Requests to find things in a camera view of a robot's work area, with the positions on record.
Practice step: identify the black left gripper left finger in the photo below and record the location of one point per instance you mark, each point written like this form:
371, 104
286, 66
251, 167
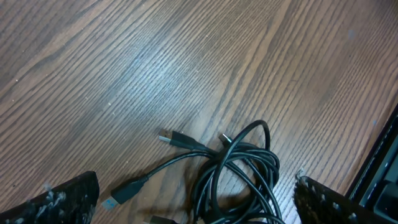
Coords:
73, 201

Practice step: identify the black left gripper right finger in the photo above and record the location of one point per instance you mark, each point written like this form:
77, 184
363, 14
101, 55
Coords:
317, 204

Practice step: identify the black USB cable blue plug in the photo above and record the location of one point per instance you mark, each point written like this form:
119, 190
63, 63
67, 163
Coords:
130, 188

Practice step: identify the black USB cable metal plug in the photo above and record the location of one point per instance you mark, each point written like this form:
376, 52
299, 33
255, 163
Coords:
256, 134

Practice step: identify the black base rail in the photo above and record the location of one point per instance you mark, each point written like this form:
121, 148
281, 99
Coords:
375, 185

